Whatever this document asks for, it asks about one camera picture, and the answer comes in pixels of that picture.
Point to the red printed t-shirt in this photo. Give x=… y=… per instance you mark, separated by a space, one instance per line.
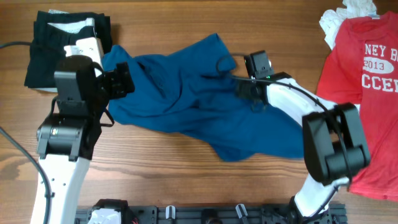
x=362 y=69

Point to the folded black garment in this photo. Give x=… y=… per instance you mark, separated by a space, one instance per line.
x=54 y=31

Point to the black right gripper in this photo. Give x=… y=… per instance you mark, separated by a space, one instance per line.
x=249 y=91

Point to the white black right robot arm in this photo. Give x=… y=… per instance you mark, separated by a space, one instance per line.
x=334 y=145

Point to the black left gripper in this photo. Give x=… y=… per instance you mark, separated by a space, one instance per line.
x=121 y=80

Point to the white crumpled cloth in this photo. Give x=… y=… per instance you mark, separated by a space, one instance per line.
x=331 y=20

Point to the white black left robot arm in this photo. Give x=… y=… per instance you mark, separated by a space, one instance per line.
x=66 y=139

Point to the blue polo shirt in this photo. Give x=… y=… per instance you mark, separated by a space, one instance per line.
x=185 y=92

